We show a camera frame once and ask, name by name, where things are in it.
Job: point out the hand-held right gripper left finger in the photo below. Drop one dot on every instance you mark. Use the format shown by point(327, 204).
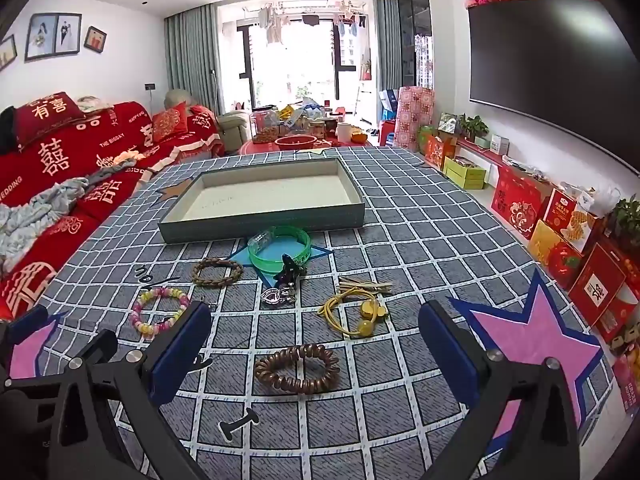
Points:
point(181, 347)

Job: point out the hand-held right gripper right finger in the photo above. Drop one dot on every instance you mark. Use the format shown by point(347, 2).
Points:
point(450, 347)

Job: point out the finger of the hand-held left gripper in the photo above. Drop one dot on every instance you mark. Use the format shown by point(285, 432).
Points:
point(27, 323)
point(102, 344)

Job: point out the bunny-shaped metal hair clip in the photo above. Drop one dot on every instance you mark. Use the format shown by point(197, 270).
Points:
point(365, 281)

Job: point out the black hair claw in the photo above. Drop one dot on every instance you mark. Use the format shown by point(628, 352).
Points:
point(290, 270)

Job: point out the shallow grey-green box tray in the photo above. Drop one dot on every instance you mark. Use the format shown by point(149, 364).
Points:
point(260, 195)

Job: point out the silver hair clip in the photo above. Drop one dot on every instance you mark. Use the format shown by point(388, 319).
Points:
point(276, 296)

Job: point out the blue-grey checked star tablecloth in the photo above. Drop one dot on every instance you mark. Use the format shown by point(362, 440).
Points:
point(425, 240)

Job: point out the green translucent bangle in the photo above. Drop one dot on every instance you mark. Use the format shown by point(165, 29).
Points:
point(265, 263)

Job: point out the light blue crumpled blanket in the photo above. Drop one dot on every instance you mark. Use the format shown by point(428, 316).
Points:
point(45, 205)

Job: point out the yellow gift box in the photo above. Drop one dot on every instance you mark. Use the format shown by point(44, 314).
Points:
point(552, 255)

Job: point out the red dragon gift box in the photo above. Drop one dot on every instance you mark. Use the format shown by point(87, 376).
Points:
point(517, 207)

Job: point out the red covered sofa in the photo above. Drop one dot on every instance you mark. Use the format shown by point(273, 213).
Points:
point(60, 170)

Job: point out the red waffle gift box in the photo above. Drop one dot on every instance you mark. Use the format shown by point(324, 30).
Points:
point(567, 222)

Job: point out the stack of yellow-green boxes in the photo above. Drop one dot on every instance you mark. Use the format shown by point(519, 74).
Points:
point(465, 174)

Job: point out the red low shelf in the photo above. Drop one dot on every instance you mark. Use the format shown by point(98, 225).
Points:
point(500, 160)

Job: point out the dark cloth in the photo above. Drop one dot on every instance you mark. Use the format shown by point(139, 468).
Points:
point(7, 130)

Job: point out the orange-red gift box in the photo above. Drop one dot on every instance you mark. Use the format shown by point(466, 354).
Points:
point(439, 152)

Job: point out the large red printed pillow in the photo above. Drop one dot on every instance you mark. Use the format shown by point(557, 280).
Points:
point(47, 120)

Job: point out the small white box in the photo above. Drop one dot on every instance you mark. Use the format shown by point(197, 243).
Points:
point(499, 145)

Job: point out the white plastic bag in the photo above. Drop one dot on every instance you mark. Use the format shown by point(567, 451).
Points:
point(597, 200)

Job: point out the leafy potted plant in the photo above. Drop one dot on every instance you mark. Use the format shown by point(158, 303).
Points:
point(627, 220)

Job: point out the red plastic stool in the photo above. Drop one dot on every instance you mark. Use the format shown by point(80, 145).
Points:
point(387, 134)

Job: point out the beige armchair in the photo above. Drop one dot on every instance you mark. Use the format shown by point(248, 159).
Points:
point(232, 130)

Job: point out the green potted plant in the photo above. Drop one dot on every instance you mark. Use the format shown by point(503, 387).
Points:
point(472, 125)

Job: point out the red patterned cushion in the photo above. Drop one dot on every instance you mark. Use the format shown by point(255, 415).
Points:
point(170, 122)

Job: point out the orange bowl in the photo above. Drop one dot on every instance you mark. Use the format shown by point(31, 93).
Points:
point(359, 136)

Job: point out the pink floral rolled mat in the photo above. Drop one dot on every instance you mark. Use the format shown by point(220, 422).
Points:
point(414, 120)

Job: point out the red colander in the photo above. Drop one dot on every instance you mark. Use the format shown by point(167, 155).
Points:
point(296, 143)

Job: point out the round red table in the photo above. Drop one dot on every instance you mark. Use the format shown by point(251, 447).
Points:
point(330, 145)

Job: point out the white paper roll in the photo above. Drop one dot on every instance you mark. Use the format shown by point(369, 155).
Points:
point(345, 131)

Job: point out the blue cardboard boxes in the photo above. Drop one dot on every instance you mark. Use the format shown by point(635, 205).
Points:
point(389, 105)

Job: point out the framed picture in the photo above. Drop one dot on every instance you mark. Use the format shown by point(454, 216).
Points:
point(6, 54)

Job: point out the framed wedding photo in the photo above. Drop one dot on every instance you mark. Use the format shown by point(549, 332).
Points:
point(41, 37)
point(68, 34)

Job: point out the grey-green curtain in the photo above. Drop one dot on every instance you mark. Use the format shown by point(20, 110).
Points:
point(192, 60)
point(388, 45)

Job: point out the small red framed photo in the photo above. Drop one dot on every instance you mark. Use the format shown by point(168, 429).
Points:
point(95, 40)

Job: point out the dark glass cabinet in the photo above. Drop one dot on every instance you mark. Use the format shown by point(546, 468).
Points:
point(416, 35)

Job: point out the hanging laundry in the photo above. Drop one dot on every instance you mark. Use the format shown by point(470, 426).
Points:
point(272, 22)

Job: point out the wall-mounted black television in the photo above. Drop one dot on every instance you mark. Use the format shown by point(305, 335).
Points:
point(550, 65)

